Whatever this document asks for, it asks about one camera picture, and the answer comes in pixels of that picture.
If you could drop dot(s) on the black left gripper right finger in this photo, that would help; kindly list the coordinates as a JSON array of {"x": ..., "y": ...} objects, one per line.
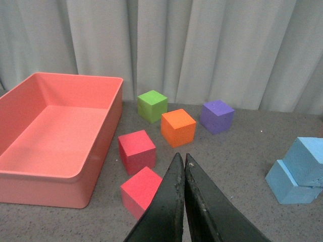
[{"x": 211, "y": 216}]

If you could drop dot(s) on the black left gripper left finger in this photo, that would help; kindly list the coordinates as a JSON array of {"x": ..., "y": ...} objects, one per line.
[{"x": 163, "y": 219}]

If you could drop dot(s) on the light blue cube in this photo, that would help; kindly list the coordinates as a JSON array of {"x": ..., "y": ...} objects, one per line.
[
  {"x": 304, "y": 161},
  {"x": 286, "y": 189}
]

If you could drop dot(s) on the red foam cube front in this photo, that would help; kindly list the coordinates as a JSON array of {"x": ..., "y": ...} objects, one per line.
[{"x": 138, "y": 191}]

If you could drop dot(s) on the red foam cube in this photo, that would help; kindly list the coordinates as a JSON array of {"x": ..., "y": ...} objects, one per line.
[
  {"x": 136, "y": 151},
  {"x": 138, "y": 191}
]

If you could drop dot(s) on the red foam cube rear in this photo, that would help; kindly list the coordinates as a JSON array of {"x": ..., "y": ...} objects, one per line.
[{"x": 136, "y": 151}]

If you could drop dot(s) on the orange foam cube left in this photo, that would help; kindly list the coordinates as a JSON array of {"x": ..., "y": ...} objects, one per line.
[{"x": 177, "y": 127}]

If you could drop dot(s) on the purple foam cube back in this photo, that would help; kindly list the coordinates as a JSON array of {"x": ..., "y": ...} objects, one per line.
[{"x": 216, "y": 116}]

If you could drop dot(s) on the green foam cube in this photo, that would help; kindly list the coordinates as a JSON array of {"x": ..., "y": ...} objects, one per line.
[{"x": 151, "y": 105}]

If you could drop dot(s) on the red plastic bin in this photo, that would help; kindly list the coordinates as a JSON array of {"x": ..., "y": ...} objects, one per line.
[{"x": 56, "y": 130}]

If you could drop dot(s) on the grey curtain backdrop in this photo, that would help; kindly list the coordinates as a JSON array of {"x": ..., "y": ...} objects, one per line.
[{"x": 250, "y": 54}]

